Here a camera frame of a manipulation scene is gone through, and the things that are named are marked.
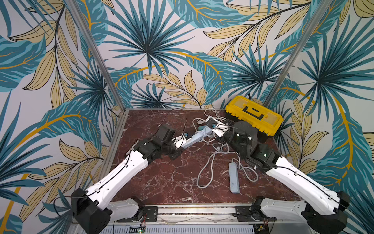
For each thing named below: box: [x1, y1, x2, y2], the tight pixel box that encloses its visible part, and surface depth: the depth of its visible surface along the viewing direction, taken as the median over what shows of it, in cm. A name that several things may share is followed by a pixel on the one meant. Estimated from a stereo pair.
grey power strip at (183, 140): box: [171, 127, 213, 149], surface depth 65 cm
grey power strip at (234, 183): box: [228, 162, 241, 195], surface depth 83 cm
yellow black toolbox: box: [225, 95, 284, 143], surface depth 97 cm
